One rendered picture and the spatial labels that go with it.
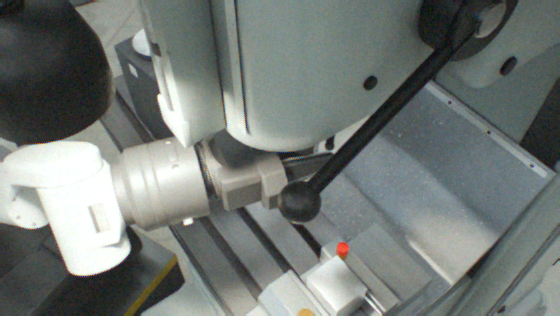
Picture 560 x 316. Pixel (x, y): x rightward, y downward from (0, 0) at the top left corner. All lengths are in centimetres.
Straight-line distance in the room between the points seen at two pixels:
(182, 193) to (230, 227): 38
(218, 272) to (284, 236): 13
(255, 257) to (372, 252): 20
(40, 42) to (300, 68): 15
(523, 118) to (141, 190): 57
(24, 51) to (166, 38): 10
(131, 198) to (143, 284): 95
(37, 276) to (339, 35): 109
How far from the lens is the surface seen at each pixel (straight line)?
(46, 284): 127
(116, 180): 48
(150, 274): 141
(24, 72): 25
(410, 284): 74
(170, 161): 47
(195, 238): 84
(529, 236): 96
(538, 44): 49
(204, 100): 37
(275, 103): 33
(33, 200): 58
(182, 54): 33
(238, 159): 48
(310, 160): 50
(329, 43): 29
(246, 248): 82
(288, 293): 66
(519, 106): 80
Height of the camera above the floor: 164
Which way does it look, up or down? 51 degrees down
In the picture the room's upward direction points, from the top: straight up
